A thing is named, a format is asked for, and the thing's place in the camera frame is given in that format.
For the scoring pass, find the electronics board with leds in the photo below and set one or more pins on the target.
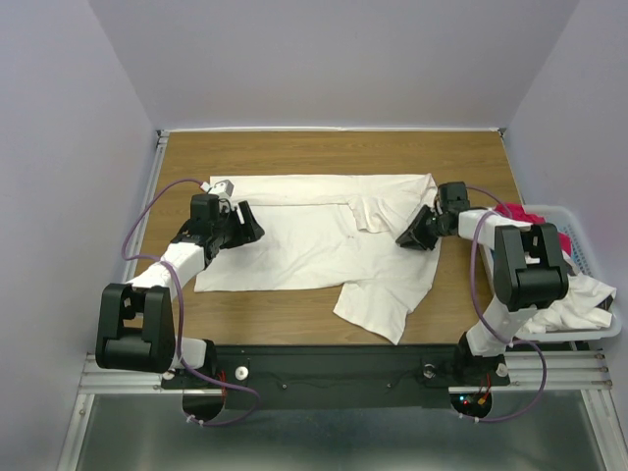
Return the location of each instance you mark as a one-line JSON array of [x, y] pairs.
[[471, 401]]

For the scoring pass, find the red t shirt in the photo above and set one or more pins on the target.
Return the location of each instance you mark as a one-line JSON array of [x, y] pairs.
[[518, 213]]

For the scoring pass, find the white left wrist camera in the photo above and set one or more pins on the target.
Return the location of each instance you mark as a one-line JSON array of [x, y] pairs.
[[223, 189]]

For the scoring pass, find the white plastic laundry basket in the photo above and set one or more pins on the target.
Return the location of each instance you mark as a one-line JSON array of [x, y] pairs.
[[580, 261]]

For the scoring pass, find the white printed t shirt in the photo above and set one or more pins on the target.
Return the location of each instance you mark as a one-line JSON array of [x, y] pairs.
[[580, 309]]

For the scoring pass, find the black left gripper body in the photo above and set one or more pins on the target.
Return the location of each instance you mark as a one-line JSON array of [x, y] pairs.
[[229, 229]]

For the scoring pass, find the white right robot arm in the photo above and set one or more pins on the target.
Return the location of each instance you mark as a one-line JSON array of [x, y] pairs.
[[529, 274]]

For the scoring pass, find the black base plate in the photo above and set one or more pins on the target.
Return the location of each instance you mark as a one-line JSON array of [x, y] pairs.
[[283, 377]]

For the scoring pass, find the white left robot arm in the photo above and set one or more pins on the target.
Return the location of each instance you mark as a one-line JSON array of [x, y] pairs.
[[141, 321]]

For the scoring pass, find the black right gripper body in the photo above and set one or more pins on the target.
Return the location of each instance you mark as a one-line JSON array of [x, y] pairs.
[[440, 225]]

